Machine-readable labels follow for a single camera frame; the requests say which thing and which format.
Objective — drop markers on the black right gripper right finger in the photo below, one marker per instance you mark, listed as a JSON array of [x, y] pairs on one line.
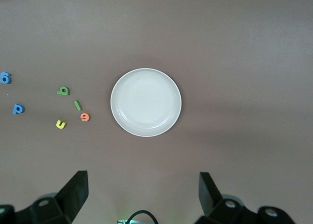
[[210, 197]]

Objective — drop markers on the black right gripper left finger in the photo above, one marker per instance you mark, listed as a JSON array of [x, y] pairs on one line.
[[73, 192]]

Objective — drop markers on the yellow foam letter u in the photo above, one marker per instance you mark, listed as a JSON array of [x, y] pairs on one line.
[[58, 125]]

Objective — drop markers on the orange foam letter e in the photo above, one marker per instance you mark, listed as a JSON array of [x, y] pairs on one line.
[[83, 118]]

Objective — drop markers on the green foam letter l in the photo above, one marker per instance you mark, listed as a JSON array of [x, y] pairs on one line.
[[77, 105]]

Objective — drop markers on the green foam letter b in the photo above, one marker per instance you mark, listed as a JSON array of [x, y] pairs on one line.
[[60, 92]]

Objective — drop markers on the beige round plate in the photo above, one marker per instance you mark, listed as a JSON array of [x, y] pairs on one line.
[[146, 102]]

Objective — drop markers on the blue foam letter p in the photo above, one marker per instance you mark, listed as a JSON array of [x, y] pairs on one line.
[[15, 110]]

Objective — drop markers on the blue foam letter g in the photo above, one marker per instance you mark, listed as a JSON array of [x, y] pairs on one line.
[[8, 78]]

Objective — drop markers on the brown table cover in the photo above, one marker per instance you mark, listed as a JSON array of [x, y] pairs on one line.
[[220, 38]]

